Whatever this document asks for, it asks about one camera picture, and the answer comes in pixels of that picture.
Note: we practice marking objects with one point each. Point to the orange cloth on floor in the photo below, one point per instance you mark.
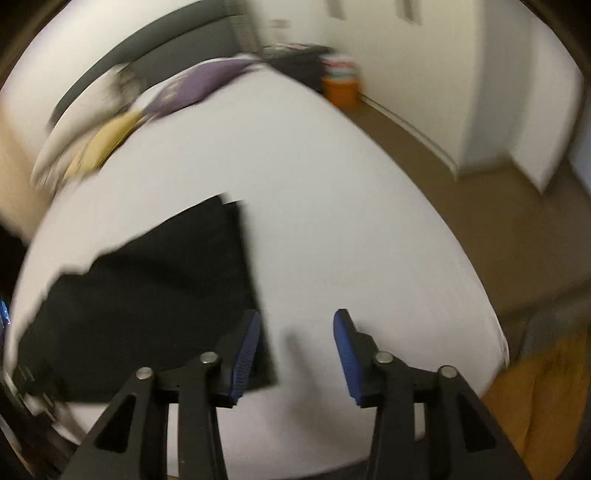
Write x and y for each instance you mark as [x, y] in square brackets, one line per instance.
[539, 402]

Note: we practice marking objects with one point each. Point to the white wardrobe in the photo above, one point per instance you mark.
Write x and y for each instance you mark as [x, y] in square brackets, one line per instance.
[476, 81]

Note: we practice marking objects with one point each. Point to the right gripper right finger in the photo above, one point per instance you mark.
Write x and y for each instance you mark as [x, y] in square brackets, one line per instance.
[357, 352]

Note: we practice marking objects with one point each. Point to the dark grey headboard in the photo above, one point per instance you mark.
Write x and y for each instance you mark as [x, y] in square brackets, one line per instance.
[172, 43]

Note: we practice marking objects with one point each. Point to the purple cushion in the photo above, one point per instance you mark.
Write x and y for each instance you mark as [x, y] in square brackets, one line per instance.
[196, 84]

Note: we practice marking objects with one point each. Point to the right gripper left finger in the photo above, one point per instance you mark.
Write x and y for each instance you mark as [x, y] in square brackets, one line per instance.
[236, 351]

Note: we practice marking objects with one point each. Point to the black bedside table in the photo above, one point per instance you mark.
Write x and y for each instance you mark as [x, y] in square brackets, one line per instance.
[301, 62]

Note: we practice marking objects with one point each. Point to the folded beige duvet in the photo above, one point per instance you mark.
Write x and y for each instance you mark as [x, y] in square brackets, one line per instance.
[109, 95]

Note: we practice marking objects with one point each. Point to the orange storage bin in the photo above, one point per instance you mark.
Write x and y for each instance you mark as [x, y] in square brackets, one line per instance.
[341, 80]

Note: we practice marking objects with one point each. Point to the black jeans pant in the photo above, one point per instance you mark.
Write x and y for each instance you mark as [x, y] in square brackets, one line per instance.
[157, 301]

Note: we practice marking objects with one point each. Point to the yellow cushion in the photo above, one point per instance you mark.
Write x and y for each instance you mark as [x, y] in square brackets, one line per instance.
[96, 151]

